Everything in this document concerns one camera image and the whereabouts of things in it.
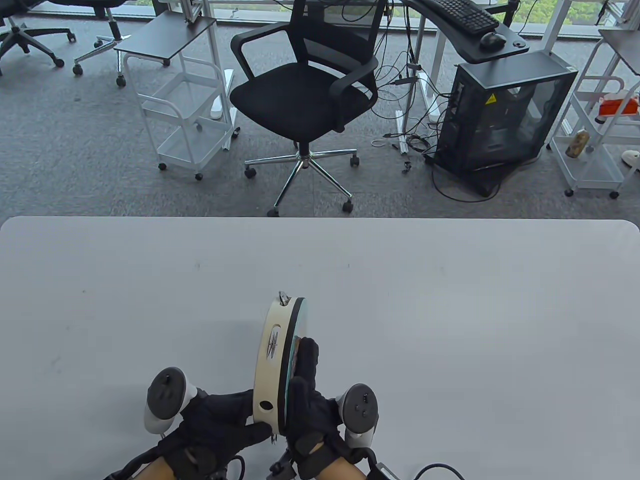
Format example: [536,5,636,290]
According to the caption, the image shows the person's right hand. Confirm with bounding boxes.
[285,337,369,480]

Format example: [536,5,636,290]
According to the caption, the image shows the person's left hand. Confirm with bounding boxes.
[159,387,275,480]

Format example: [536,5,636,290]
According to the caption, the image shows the white tambourine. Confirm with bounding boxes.
[252,290,308,443]

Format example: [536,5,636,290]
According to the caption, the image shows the person's left forearm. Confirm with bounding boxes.
[132,455,176,480]

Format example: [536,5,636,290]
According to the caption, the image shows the person's right forearm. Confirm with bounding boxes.
[320,460,368,480]

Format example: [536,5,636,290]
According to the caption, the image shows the right hand controller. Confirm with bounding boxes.
[336,383,379,448]

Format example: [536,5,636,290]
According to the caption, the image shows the hand controller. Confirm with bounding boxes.
[144,367,198,434]
[336,383,379,448]

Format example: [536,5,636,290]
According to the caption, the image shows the left hand controller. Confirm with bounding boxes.
[144,367,198,434]

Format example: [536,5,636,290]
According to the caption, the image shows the black mesh office chair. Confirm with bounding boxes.
[229,0,388,218]

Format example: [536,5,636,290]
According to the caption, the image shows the black computer tower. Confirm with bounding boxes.
[432,50,579,197]

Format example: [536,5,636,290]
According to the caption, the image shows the white desk leg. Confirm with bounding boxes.
[202,0,241,151]

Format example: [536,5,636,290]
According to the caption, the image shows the white mesh rolling cart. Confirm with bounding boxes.
[547,27,640,200]

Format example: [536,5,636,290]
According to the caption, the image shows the brown jar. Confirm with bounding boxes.
[565,129,590,159]

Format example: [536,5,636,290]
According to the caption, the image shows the white cart with dark top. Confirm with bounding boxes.
[114,11,241,182]

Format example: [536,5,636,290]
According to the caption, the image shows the office chair with silver base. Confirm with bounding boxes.
[72,0,133,87]

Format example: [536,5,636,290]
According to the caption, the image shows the black desk with white legs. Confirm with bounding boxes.
[395,0,531,151]

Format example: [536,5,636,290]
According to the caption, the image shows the office chair with black base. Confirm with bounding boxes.
[0,0,77,76]

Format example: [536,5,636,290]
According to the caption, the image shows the black keyboard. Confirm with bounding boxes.
[415,0,501,36]

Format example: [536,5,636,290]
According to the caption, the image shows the orange box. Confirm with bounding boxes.
[598,95,640,118]

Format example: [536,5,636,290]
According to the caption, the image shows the black left glove cable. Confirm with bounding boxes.
[102,445,166,480]

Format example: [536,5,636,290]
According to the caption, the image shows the black glove cable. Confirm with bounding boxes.
[102,445,166,480]
[412,463,468,480]

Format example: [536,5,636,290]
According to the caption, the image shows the black right glove cable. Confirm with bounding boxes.
[412,463,468,480]

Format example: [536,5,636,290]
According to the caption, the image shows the black floor cables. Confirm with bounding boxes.
[370,50,453,176]

